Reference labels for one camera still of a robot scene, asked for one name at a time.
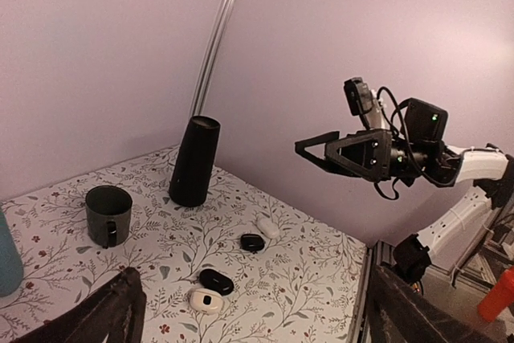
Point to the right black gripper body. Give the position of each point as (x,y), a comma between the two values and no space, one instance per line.
(365,154)

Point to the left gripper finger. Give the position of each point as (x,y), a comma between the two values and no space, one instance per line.
(114,312)
(392,302)

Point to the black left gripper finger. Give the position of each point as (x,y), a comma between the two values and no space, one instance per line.
(302,146)
(325,165)

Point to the white earbud charging case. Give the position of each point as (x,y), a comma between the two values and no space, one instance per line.
(206,301)

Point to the black oval earbud case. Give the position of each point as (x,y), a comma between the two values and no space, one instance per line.
(216,281)

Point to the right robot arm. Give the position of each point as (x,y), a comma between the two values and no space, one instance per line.
(404,146)

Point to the black case near right gripper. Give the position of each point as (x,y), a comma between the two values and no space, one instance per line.
(252,243)

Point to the dark grey mug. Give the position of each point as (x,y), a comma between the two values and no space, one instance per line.
(108,211)

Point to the orange shaker bottle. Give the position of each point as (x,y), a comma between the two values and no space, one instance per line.
(499,298)

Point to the teal tapered vase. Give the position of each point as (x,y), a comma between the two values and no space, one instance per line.
(11,262)

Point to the dark brown tall vase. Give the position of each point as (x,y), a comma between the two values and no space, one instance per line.
(195,161)

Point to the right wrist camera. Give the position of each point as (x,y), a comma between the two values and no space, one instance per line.
(364,103)

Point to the aluminium right frame post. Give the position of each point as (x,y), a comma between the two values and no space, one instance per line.
(210,57)

